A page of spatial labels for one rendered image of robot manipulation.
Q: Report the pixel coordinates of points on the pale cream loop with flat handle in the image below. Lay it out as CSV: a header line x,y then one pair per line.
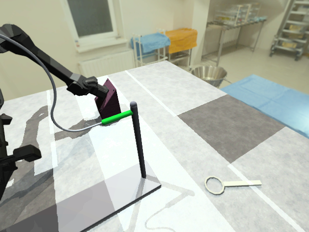
x,y
232,184

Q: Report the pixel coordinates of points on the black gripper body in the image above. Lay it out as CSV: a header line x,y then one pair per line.
x,y
28,153

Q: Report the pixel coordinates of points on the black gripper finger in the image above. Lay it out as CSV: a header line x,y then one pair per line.
x,y
6,172

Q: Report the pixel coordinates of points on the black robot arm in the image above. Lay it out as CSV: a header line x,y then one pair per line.
x,y
77,84

